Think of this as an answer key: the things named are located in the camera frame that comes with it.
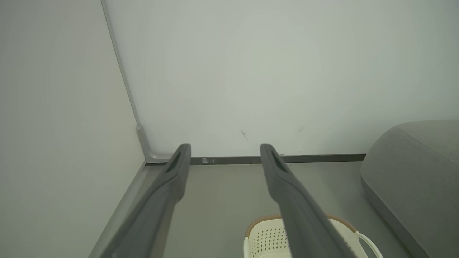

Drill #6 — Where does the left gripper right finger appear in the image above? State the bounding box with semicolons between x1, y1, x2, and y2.
260;143;355;258

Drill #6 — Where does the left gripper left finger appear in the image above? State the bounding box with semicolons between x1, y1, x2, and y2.
90;143;191;258

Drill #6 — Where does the white perforated laundry basket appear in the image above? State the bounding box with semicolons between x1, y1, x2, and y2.
243;214;384;258

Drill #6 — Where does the light grey baseboard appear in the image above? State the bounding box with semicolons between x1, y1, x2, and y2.
88;163;147;258

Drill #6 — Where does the grey corner trim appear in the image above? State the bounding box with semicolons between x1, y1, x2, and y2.
100;0;172;162

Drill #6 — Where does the grey fabric sofa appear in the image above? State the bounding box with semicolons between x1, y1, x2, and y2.
360;120;459;258

